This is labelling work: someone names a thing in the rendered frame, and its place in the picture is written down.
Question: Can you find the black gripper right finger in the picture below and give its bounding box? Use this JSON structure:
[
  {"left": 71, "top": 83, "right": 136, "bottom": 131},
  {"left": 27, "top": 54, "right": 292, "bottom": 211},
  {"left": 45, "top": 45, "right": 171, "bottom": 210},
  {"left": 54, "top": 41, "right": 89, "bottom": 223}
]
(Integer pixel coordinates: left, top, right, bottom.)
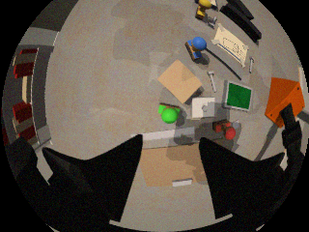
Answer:
[{"left": 198, "top": 138, "right": 286, "bottom": 219}]

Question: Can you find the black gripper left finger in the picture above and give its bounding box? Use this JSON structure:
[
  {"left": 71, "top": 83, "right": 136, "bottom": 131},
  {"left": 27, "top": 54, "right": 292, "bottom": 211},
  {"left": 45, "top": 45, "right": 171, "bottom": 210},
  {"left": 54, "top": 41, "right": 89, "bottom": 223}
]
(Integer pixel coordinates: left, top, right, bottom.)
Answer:
[{"left": 42, "top": 134, "right": 143, "bottom": 223}]

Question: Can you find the yellow rubber stamp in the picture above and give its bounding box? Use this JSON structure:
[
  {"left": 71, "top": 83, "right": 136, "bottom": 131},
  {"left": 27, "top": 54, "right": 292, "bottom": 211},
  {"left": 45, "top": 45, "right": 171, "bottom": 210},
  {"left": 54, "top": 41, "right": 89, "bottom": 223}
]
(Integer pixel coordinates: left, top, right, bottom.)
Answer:
[{"left": 194, "top": 0, "right": 212, "bottom": 20}]

